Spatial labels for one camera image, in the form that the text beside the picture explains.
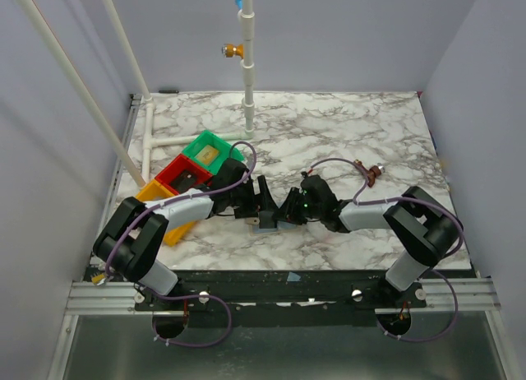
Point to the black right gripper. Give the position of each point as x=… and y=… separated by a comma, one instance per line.
x=298, y=205

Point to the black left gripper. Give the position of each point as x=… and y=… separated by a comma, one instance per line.
x=262, y=201

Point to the dark credit card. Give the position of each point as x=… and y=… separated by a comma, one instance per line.
x=267, y=220

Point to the beige card holder wallet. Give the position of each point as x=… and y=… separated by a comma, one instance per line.
x=282, y=226

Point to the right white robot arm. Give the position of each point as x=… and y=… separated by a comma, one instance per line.
x=425, y=228

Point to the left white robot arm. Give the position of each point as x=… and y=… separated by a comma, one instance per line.
x=129, y=243

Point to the yellow card in green bin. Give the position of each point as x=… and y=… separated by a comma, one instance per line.
x=207, y=155

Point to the green plastic bin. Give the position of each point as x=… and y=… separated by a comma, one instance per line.
x=209, y=138

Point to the black object in red bin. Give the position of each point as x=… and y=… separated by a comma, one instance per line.
x=184, y=181

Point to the red plastic bin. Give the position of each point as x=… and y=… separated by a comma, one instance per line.
x=176, y=166

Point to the orange knob on pipe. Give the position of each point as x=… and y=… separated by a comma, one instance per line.
x=233, y=50

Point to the white slanted pole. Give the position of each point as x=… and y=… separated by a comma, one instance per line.
x=39, y=22

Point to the black table front rail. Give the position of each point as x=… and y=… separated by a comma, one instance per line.
x=281, y=298

